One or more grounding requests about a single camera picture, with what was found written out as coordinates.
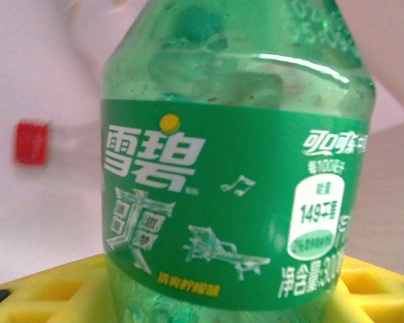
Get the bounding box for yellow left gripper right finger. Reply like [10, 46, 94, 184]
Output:
[329, 256, 404, 323]

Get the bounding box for Coke bottle red cap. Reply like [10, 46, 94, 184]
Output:
[13, 120, 104, 168]

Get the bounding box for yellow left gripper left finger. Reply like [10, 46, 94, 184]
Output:
[0, 254, 122, 323]

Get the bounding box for green Sprite bottle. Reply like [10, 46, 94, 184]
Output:
[100, 0, 377, 323]

